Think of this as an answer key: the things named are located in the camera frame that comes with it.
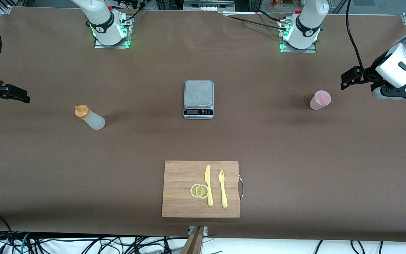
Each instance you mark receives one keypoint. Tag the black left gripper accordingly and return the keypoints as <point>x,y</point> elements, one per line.
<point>371,73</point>

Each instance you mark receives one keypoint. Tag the pink plastic cup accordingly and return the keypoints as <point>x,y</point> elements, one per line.
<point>319,102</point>

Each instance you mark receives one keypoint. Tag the translucent sauce bottle orange cap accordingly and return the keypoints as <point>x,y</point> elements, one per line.
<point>95,121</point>

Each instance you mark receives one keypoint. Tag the brown table cover sheet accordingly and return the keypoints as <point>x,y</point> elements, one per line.
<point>83,176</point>

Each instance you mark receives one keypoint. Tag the silver digital kitchen scale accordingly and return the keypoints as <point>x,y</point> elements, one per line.
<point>198,93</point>

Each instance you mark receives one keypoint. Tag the white power strip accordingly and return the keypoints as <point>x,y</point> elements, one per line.
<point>208,8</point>

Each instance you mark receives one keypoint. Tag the yellow plastic fork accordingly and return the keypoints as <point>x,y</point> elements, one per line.
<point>223,194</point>

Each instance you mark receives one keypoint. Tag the yellow plastic knife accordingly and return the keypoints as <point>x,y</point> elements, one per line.
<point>208,180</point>

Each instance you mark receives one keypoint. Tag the wooden cutting board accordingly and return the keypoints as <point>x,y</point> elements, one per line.
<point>178,183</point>

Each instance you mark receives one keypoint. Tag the lemon slice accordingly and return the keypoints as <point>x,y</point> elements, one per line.
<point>202,191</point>
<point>192,191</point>

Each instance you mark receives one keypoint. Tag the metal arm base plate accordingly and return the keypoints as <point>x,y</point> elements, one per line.
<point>312,50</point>
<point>99,45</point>

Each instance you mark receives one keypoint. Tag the small metal mounting bracket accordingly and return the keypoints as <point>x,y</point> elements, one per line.
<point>205,231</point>

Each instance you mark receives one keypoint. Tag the wooden post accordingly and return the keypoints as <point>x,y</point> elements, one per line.
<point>194,243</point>

